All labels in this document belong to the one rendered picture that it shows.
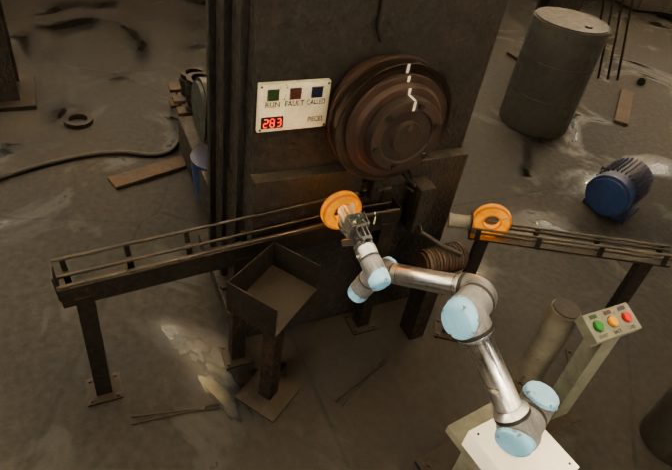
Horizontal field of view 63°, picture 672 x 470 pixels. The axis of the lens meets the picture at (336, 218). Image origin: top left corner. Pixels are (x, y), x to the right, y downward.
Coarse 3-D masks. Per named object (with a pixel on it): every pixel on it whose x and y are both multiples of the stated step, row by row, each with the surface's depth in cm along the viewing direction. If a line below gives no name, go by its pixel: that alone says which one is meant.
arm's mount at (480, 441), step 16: (480, 432) 188; (544, 432) 193; (480, 448) 184; (496, 448) 184; (544, 448) 188; (560, 448) 189; (480, 464) 186; (496, 464) 179; (512, 464) 181; (528, 464) 182; (544, 464) 183; (560, 464) 184; (576, 464) 185
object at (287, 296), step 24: (264, 264) 200; (288, 264) 201; (312, 264) 194; (240, 288) 191; (264, 288) 197; (288, 288) 198; (312, 288) 199; (240, 312) 186; (264, 312) 178; (288, 312) 191; (264, 336) 208; (264, 360) 216; (264, 384) 225; (288, 384) 237; (264, 408) 226
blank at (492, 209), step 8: (480, 208) 228; (488, 208) 225; (496, 208) 225; (504, 208) 226; (480, 216) 228; (488, 216) 228; (496, 216) 227; (504, 216) 226; (480, 224) 231; (488, 224) 233; (496, 224) 232; (504, 224) 228; (488, 232) 232
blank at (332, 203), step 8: (336, 192) 198; (344, 192) 198; (352, 192) 201; (328, 200) 197; (336, 200) 196; (344, 200) 198; (352, 200) 200; (328, 208) 197; (336, 208) 199; (360, 208) 204; (328, 216) 200; (336, 216) 204; (328, 224) 202; (336, 224) 204
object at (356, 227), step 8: (352, 216) 190; (360, 216) 191; (352, 224) 188; (360, 224) 189; (368, 224) 190; (344, 232) 195; (352, 232) 191; (360, 232) 190; (368, 232) 188; (360, 240) 187; (368, 240) 188
